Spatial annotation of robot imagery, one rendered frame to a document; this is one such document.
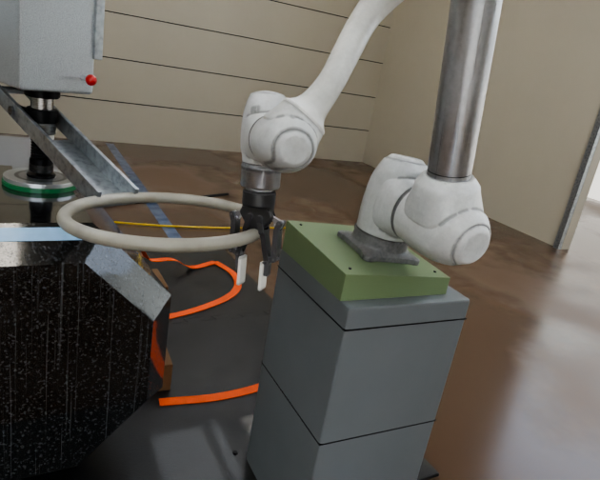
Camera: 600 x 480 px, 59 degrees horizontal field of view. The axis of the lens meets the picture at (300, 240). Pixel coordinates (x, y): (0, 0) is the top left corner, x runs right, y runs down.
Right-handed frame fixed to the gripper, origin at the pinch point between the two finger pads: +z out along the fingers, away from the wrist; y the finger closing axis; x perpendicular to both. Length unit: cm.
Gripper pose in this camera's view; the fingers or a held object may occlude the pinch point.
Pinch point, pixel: (251, 273)
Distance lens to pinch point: 125.4
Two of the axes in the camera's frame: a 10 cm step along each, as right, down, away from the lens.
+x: -3.9, 2.0, -9.0
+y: -9.1, -2.0, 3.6
